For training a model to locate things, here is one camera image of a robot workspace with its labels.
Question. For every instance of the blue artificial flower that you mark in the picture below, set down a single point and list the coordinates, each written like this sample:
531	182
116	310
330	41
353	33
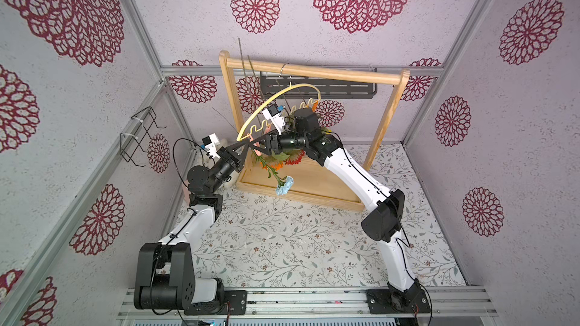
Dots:
284	184

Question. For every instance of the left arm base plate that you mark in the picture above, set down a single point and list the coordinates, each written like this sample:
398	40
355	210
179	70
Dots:
228	303

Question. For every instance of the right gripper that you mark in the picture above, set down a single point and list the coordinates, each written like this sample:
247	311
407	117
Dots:
274	144

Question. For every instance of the black wire wall rack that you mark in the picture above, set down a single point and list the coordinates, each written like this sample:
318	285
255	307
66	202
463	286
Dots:
131	142

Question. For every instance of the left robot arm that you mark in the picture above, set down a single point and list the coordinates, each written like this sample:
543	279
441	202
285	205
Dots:
166	278

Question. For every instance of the orange artificial flower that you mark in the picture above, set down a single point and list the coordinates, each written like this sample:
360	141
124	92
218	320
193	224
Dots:
275	164

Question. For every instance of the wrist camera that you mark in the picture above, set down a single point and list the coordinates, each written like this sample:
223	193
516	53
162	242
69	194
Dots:
274	115
211	145

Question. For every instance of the aluminium front rail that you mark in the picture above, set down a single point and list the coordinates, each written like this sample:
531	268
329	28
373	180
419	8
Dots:
335	303

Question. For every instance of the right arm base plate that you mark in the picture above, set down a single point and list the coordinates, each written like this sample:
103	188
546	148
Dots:
386	301

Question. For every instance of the red artificial flower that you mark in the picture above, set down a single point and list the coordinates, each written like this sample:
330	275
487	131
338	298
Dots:
295	157

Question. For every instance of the wooden clothes rack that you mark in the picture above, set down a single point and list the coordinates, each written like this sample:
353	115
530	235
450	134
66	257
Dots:
313	183

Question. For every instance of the white plush toy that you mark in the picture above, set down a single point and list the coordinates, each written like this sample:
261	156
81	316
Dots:
233	176

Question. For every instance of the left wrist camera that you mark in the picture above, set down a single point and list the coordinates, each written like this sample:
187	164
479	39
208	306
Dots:
211	145

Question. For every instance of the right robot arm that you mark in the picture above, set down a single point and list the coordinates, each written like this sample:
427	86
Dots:
385	207

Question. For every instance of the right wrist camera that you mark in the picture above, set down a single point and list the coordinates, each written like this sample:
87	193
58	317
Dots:
274	115

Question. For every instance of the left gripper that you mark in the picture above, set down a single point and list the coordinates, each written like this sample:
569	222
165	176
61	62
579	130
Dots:
228	156

